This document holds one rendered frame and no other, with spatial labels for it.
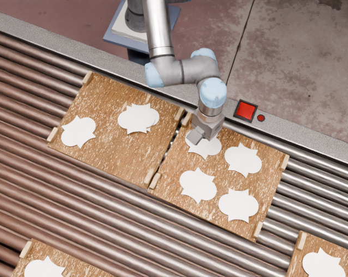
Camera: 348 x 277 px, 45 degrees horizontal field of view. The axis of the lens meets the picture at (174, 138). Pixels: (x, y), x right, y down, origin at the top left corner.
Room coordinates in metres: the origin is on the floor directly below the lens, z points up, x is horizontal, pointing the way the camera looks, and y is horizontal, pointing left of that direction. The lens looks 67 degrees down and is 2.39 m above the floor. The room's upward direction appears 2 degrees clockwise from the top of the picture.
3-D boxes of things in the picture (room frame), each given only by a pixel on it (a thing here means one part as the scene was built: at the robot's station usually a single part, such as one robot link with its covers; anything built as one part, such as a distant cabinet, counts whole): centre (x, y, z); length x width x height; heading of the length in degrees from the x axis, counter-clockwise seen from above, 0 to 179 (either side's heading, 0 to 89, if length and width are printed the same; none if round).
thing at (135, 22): (1.19, 0.16, 0.95); 0.15 x 0.15 x 0.10
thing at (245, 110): (0.74, -0.27, 0.92); 0.06 x 0.06 x 0.01; 69
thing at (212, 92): (0.60, -0.11, 1.29); 0.09 x 0.08 x 0.11; 11
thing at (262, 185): (0.48, -0.17, 0.93); 0.41 x 0.35 x 0.02; 66
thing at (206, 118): (0.60, -0.11, 1.21); 0.08 x 0.08 x 0.05
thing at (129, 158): (0.65, 0.21, 0.93); 0.41 x 0.35 x 0.02; 68
